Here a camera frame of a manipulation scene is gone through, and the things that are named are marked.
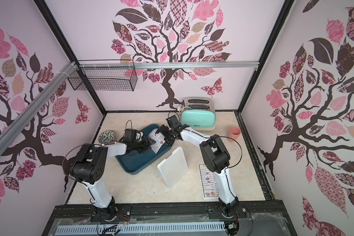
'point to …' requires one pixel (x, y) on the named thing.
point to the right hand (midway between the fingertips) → (158, 135)
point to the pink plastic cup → (233, 133)
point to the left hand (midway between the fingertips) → (155, 145)
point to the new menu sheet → (159, 138)
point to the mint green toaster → (198, 113)
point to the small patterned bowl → (106, 137)
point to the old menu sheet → (210, 182)
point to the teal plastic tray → (134, 163)
